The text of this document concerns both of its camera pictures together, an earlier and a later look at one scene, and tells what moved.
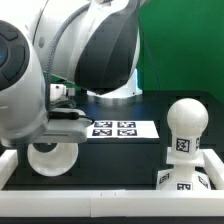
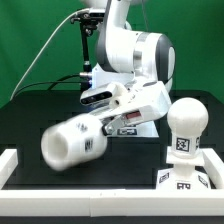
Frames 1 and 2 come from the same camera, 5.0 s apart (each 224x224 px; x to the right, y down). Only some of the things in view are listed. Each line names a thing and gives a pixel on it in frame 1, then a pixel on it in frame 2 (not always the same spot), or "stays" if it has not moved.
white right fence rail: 214,168 stays
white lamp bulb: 187,119 stays
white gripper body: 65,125 → 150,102
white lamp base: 185,175 stays
